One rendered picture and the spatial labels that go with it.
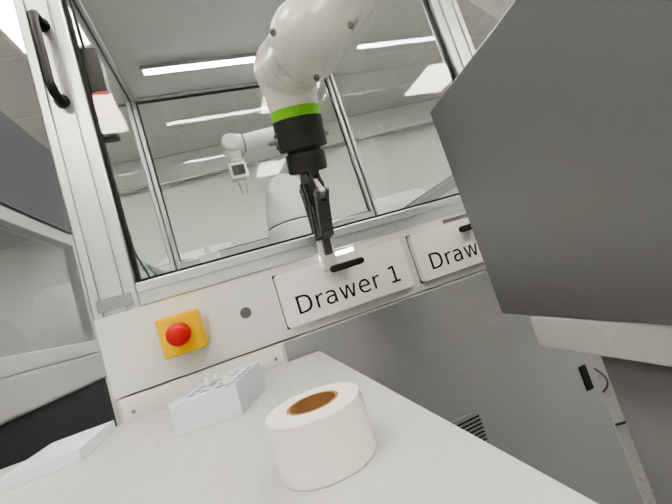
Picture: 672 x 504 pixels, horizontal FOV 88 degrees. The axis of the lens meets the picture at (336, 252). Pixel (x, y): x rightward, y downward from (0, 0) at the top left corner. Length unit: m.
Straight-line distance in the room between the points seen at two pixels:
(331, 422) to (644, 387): 0.36
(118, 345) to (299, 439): 0.56
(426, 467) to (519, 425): 0.75
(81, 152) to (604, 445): 1.32
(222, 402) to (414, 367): 0.46
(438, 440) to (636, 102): 0.28
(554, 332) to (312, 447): 0.34
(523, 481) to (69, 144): 0.84
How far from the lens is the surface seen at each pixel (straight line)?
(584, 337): 0.47
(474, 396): 0.89
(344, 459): 0.25
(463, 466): 0.23
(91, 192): 0.81
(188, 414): 0.49
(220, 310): 0.72
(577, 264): 0.43
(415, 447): 0.26
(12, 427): 1.24
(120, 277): 0.77
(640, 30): 0.36
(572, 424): 1.08
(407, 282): 0.78
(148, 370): 0.75
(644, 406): 0.52
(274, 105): 0.66
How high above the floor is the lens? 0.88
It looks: 5 degrees up
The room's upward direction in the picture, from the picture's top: 18 degrees counter-clockwise
